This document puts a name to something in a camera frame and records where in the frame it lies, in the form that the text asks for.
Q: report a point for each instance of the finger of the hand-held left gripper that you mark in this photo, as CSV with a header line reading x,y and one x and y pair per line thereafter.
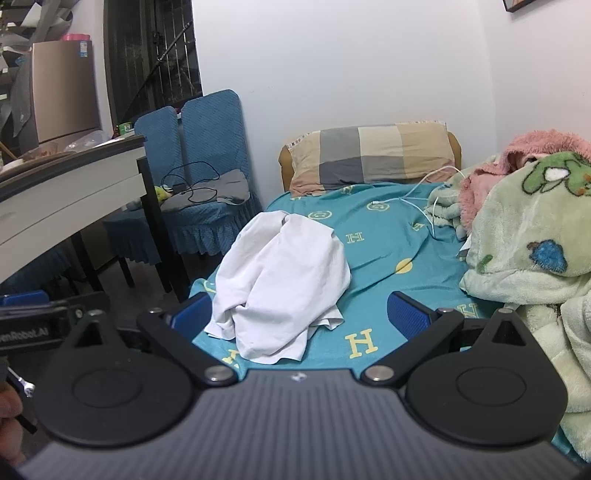
x,y
23,298

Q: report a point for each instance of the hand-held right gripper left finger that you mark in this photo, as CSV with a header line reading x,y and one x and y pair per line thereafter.
x,y
189,313

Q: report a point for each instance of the gold refrigerator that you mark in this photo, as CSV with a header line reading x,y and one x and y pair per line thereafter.
x,y
64,92

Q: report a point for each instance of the small metal wrench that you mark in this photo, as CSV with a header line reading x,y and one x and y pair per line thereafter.
x,y
21,384

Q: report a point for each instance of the dark barred window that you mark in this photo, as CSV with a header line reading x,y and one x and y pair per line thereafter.
x,y
138,55

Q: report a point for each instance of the grey cloth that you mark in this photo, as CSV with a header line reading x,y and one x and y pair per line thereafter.
x,y
231,187

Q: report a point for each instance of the green plush blanket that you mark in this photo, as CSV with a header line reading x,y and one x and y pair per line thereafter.
x,y
521,221

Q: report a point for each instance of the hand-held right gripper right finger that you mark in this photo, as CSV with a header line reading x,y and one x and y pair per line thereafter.
x,y
406,314

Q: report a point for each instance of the small green box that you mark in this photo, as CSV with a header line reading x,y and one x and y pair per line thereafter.
x,y
125,128

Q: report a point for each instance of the checked pillow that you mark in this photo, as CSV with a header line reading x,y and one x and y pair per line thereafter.
x,y
369,157

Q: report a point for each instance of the yellow green toy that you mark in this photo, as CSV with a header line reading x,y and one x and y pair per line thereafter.
x,y
161,194

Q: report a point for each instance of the teal printed bed sheet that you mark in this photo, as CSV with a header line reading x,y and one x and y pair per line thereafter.
x,y
383,249

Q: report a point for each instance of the framed wall picture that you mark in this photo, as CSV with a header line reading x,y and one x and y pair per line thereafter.
x,y
521,3

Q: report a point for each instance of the clear plastic bag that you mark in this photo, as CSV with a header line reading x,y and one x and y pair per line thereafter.
x,y
87,141

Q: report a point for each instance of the pink container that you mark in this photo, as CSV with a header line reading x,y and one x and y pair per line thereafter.
x,y
76,38

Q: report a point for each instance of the pink plush blanket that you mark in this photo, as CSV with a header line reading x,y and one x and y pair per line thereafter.
x,y
531,143

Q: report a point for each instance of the person's left hand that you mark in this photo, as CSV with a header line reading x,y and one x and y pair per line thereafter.
x,y
9,429

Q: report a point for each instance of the pale grey t-shirt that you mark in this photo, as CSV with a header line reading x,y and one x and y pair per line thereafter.
x,y
286,277

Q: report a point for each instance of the brown cushion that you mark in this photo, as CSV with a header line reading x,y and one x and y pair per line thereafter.
x,y
284,161

